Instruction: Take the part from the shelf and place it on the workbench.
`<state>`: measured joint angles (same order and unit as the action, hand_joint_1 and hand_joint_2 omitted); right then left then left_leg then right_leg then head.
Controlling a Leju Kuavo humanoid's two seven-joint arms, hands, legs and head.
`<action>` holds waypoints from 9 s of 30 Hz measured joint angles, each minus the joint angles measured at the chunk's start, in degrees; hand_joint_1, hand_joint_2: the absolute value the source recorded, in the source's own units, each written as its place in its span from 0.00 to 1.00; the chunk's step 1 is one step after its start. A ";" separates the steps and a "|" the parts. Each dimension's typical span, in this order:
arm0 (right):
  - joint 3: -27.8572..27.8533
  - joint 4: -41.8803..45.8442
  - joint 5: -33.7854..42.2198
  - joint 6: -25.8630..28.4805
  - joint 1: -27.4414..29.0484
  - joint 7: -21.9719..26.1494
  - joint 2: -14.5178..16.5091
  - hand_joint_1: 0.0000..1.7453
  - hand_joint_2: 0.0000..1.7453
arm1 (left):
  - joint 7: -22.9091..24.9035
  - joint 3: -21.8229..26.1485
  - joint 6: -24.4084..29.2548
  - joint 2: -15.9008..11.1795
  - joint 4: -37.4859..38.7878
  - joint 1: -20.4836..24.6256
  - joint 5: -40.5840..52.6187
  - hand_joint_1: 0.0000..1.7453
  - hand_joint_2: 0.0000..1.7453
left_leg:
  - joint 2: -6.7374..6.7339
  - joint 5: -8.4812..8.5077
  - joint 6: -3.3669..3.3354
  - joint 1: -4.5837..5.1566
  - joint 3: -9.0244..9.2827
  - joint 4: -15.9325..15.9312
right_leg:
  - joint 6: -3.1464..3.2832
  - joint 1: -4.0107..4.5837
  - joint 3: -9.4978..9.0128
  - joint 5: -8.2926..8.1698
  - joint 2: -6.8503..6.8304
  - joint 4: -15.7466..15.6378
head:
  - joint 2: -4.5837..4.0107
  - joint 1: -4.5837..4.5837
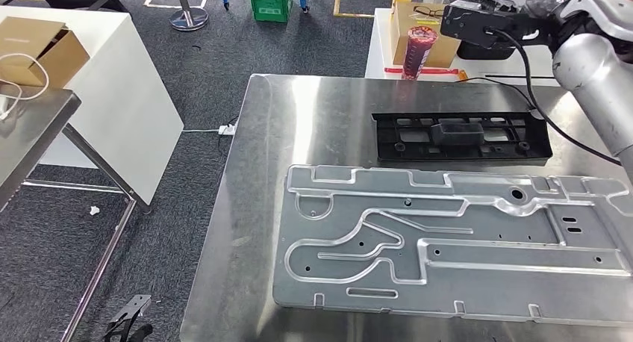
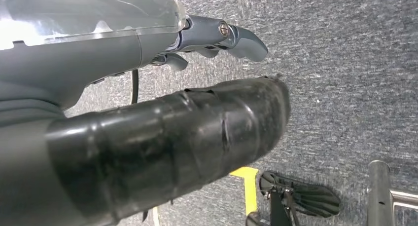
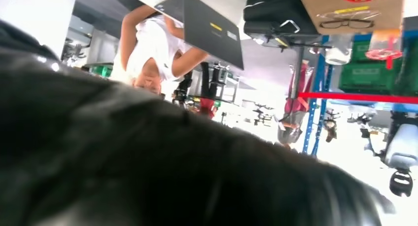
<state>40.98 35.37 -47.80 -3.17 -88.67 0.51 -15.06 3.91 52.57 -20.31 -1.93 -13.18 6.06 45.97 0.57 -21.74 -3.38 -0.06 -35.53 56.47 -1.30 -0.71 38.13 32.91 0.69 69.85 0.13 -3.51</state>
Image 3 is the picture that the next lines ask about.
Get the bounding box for blue metal shelf rack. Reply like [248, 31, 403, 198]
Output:
[302, 17, 418, 157]

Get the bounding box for black background robot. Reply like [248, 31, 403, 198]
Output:
[172, 62, 229, 119]

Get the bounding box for person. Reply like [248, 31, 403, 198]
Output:
[277, 62, 315, 145]
[109, 3, 209, 95]

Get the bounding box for dark grey box with labels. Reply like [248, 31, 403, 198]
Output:
[127, 0, 245, 70]

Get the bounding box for black bag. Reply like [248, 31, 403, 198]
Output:
[243, 0, 320, 40]

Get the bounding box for red barrier belt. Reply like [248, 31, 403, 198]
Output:
[298, 92, 418, 105]

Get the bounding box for clear plastic jar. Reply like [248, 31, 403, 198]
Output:
[324, 34, 354, 66]

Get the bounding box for black eyeglasses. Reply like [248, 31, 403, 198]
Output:
[319, 18, 376, 30]

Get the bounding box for cardboard box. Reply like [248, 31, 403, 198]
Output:
[300, 0, 406, 36]

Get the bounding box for green plastic crate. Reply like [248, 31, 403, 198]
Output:
[338, 59, 404, 95]
[350, 38, 373, 62]

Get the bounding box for jar with red lid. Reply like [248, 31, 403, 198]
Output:
[365, 29, 403, 70]

